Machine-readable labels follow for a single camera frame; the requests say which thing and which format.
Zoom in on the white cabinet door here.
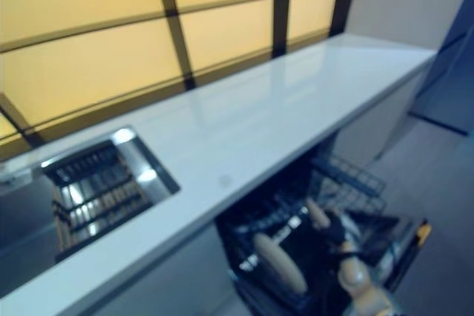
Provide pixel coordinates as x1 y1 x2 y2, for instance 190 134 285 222
73 226 238 316
331 71 427 164

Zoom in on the black tined dishwasher basket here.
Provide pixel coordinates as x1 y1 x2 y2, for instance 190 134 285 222
221 197 375 306

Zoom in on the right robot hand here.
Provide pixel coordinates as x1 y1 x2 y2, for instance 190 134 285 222
321 211 357 255

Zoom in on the dark blue tall cabinet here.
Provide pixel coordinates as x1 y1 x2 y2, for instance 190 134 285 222
407 0 474 135

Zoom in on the black dish drying rack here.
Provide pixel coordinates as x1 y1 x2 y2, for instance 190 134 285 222
42 141 153 258

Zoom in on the stainless steel sink basin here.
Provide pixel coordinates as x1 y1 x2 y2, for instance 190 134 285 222
0 125 181 280

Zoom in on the open black dishwasher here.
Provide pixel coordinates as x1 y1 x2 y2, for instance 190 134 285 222
214 138 433 316

